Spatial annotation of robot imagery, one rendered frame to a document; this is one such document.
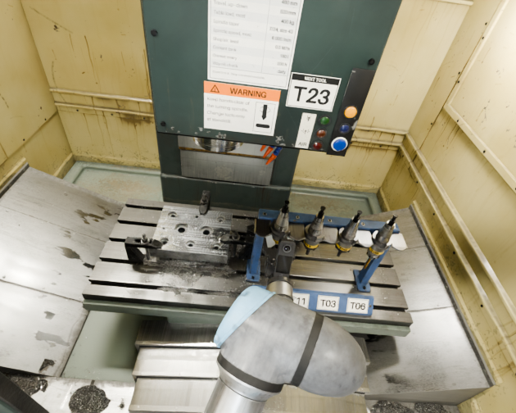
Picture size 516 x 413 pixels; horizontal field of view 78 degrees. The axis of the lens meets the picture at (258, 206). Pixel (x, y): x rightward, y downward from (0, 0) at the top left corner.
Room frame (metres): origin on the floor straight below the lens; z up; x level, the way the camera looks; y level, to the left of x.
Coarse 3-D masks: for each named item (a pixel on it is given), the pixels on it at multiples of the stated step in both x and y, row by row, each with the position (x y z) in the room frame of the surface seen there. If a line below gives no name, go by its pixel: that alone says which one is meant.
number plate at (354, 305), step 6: (348, 300) 0.64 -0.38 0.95; (354, 300) 0.65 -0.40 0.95; (360, 300) 0.65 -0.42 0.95; (366, 300) 0.65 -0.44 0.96; (348, 306) 0.63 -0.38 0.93; (354, 306) 0.63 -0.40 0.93; (360, 306) 0.64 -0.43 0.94; (366, 306) 0.64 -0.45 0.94; (360, 312) 0.62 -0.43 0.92; (366, 312) 0.62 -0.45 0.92
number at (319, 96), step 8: (312, 88) 0.64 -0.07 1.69; (320, 88) 0.64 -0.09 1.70; (328, 88) 0.64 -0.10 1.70; (312, 96) 0.64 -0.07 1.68; (320, 96) 0.64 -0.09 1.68; (328, 96) 0.64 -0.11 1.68; (304, 104) 0.64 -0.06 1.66; (312, 104) 0.64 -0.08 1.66; (320, 104) 0.64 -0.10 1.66; (328, 104) 0.64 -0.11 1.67
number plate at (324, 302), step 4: (320, 296) 0.64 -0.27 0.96; (324, 296) 0.64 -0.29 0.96; (328, 296) 0.64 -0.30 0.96; (320, 300) 0.63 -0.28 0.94; (324, 300) 0.63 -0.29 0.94; (328, 300) 0.63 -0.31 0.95; (332, 300) 0.64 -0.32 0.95; (336, 300) 0.64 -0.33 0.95; (320, 304) 0.62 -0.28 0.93; (324, 304) 0.62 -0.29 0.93; (328, 304) 0.63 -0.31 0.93; (332, 304) 0.63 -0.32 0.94; (336, 304) 0.63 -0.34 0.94; (320, 308) 0.61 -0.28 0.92; (324, 308) 0.61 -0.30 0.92; (328, 308) 0.62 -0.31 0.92; (332, 308) 0.62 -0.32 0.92; (336, 308) 0.62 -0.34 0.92
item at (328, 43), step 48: (144, 0) 0.61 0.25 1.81; (192, 0) 0.62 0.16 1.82; (336, 0) 0.64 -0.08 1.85; (384, 0) 0.65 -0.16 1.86; (192, 48) 0.62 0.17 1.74; (336, 48) 0.64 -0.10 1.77; (384, 48) 0.66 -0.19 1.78; (192, 96) 0.62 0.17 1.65; (336, 96) 0.64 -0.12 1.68; (288, 144) 0.64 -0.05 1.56
